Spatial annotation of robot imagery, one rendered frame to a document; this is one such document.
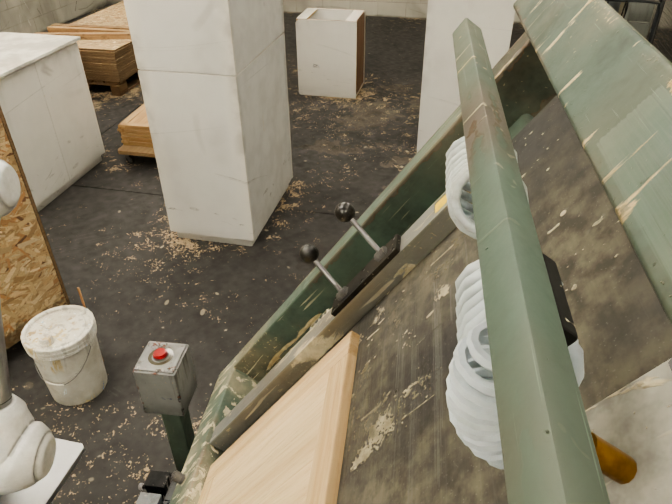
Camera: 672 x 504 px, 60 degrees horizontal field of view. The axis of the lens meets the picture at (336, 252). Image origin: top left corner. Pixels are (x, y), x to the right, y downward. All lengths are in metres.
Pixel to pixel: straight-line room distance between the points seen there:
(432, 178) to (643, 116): 0.69
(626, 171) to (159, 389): 1.39
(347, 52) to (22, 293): 3.75
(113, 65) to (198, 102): 3.06
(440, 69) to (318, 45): 1.70
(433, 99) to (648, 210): 4.11
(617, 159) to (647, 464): 0.28
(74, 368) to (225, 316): 0.82
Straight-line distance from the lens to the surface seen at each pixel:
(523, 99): 1.16
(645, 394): 0.38
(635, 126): 0.57
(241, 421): 1.40
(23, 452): 1.49
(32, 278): 3.18
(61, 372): 2.81
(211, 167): 3.47
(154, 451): 2.69
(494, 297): 0.24
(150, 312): 3.33
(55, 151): 4.58
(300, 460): 1.00
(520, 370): 0.20
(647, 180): 0.51
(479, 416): 0.28
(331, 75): 5.90
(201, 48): 3.21
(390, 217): 1.26
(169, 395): 1.70
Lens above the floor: 2.08
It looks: 35 degrees down
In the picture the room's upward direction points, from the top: 1 degrees counter-clockwise
